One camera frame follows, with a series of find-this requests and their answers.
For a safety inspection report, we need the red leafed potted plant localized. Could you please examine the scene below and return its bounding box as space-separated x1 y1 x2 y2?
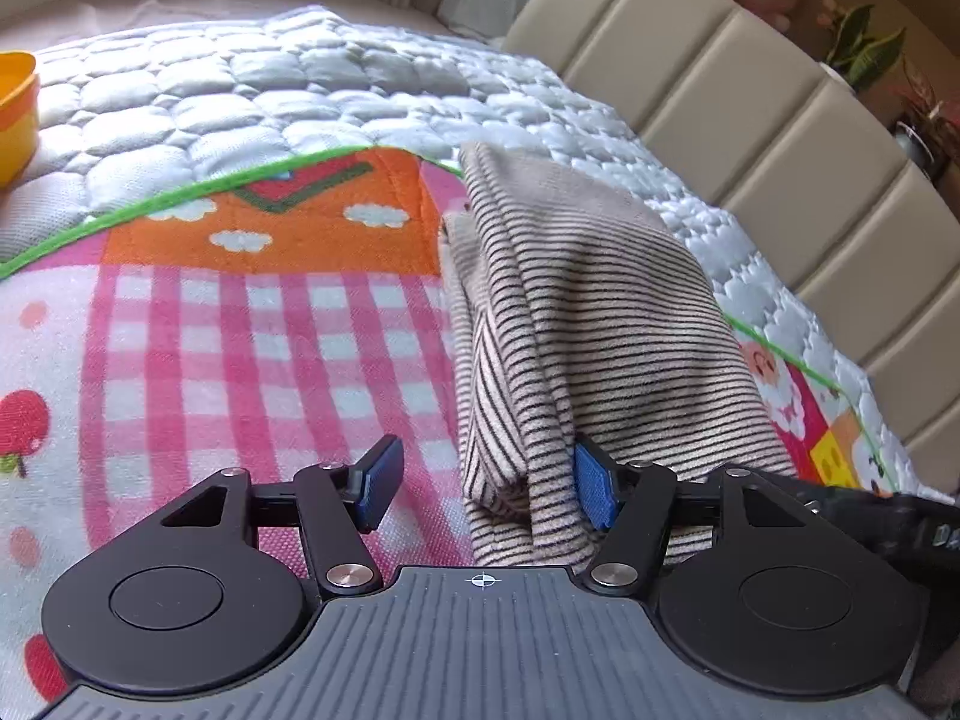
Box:
891 52 960 182

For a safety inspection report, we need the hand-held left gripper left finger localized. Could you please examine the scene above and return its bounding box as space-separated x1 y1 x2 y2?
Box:
160 433 407 595

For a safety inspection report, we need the taupe knit garment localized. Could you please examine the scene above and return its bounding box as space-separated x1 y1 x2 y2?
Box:
437 139 787 569

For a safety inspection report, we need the green potted plant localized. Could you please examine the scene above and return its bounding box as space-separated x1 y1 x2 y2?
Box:
816 0 910 92

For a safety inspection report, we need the grey quilted mattress cover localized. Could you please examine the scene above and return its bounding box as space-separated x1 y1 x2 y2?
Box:
0 4 925 482

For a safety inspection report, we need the orange yellow plastic cup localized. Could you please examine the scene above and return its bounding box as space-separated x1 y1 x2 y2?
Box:
0 51 43 190

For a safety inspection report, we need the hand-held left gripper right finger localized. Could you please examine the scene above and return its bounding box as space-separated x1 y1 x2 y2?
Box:
571 440 820 598

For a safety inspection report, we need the colourful printed blanket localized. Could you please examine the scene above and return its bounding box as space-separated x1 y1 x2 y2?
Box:
0 146 917 707

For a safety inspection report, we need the beige padded headboard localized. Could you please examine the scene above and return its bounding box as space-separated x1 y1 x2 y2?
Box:
501 0 960 505

